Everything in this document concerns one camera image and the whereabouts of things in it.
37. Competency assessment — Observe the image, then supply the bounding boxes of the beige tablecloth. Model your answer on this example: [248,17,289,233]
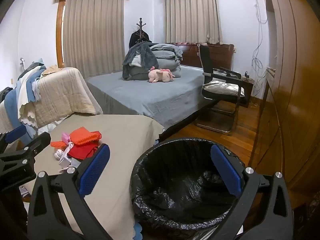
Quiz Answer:
[24,114,165,240]

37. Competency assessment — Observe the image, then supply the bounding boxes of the hanging wall cables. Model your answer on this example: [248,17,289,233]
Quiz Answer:
[251,0,269,80]

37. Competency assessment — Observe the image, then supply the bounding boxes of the tan crumpled cloth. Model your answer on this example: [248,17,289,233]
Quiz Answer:
[41,64,63,77]

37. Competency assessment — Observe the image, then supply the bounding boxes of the bed with grey sheet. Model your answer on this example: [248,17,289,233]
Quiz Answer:
[85,64,218,135]

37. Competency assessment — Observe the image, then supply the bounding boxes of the wide beige curtain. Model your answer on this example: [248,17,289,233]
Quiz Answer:
[62,0,125,79]

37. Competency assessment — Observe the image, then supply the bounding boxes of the white paper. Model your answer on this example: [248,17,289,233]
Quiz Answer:
[59,155,80,173]

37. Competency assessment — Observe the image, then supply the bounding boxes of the wooden nightstand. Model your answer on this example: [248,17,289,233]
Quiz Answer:
[237,76,255,108]

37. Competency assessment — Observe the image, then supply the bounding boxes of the large orange foam net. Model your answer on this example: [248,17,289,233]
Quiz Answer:
[69,127,102,147]

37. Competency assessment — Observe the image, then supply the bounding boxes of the bin with black liner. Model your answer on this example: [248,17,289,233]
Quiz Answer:
[130,137,247,239]

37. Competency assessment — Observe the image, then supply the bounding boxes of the blue white scalloped cloth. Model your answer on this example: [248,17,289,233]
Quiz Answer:
[5,58,48,139]

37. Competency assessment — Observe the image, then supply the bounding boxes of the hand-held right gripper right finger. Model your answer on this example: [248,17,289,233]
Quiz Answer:
[210,144,293,240]

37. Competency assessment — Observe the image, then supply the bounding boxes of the silver cushion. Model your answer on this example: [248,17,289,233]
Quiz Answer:
[203,80,245,97]

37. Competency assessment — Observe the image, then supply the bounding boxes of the beige quilt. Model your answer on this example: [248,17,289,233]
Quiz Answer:
[31,67,103,128]

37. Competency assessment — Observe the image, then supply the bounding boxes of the dark wooden headboard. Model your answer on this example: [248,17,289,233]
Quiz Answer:
[172,42,235,70]

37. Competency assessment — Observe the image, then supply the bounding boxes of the dark grey fleece blanket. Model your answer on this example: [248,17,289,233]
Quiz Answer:
[122,42,159,80]

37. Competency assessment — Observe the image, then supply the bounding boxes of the wooden coat rack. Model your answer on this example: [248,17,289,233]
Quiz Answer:
[136,17,147,43]

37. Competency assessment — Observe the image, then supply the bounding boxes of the wooden wardrobe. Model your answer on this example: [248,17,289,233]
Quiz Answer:
[250,0,320,205]

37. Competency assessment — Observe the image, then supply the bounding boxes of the wooden window frame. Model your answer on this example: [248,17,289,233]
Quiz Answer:
[56,0,66,68]

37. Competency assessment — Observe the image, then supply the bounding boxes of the narrow beige curtain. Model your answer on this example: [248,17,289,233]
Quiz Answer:
[165,0,223,45]

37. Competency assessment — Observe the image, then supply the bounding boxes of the pink plush toy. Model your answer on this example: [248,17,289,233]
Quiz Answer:
[147,67,175,83]

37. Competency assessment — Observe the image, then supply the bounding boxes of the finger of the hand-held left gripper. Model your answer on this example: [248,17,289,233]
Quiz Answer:
[0,124,27,152]
[0,132,52,160]

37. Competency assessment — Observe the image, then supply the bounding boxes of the black jacket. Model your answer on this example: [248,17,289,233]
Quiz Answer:
[129,30,150,48]

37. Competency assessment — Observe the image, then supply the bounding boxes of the red cloth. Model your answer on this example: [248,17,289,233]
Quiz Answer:
[66,142,100,159]

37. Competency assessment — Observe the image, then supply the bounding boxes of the black cantilever chair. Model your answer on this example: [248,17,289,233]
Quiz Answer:
[195,44,248,135]

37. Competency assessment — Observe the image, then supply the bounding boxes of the folded grey duvet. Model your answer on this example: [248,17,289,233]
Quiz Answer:
[129,43,184,79]

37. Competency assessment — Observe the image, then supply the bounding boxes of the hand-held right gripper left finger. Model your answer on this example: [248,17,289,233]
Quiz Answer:
[27,144,112,240]

